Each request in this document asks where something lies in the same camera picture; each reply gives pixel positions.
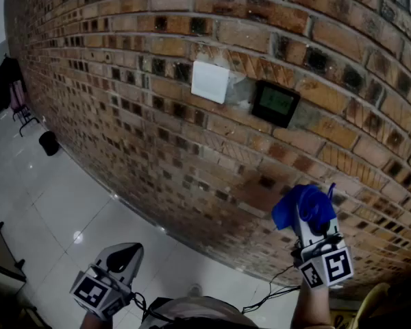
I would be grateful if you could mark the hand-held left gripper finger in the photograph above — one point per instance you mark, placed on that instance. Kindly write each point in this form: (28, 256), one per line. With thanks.
(104, 255)
(137, 266)

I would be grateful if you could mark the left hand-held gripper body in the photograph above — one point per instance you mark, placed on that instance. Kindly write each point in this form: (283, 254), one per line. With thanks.
(96, 293)

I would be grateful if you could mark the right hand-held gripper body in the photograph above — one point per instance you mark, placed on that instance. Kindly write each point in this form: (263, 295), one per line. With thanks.
(332, 266)

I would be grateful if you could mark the blue cloth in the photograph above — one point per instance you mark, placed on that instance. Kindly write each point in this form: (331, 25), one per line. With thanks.
(311, 204)

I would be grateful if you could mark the black wall panel display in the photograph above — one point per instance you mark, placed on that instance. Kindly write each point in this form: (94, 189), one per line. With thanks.
(276, 103)

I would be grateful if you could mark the person's left forearm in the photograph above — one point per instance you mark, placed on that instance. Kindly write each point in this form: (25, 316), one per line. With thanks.
(93, 320)

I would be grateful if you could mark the person's right forearm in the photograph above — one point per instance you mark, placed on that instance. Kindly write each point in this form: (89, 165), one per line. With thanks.
(311, 308)

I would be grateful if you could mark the yellow round stool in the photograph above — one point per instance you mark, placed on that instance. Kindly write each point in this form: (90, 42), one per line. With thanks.
(373, 303)

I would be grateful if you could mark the person's light shirt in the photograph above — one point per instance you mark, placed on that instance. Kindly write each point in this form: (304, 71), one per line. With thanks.
(198, 315)

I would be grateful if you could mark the grey table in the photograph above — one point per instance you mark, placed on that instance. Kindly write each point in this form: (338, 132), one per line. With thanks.
(0, 255)

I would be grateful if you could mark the black round bin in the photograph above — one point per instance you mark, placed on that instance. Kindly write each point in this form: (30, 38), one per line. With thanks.
(49, 143)

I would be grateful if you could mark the dark hanging garment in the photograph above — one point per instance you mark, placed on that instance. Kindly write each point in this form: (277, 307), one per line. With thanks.
(8, 72)

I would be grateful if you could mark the white wall switch plate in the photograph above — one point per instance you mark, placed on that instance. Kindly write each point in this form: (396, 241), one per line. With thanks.
(209, 81)

